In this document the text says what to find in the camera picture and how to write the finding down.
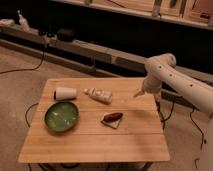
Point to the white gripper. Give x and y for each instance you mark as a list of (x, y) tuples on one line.
[(150, 85)]

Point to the white plastic bottle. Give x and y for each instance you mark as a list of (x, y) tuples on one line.
[(99, 95)]

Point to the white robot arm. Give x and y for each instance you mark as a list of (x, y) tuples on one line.
[(161, 69)]

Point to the green ceramic bowl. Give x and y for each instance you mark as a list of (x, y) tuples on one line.
[(61, 117)]

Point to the white spray bottle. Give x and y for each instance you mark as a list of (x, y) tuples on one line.
[(23, 22)]

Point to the brown sausage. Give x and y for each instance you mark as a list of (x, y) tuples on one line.
[(112, 117)]

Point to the white paper cup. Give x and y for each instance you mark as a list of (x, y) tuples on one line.
[(63, 93)]

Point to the black device on ledge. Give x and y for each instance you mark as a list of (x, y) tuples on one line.
[(66, 35)]

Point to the wooden shelf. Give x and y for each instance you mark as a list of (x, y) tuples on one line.
[(182, 12)]

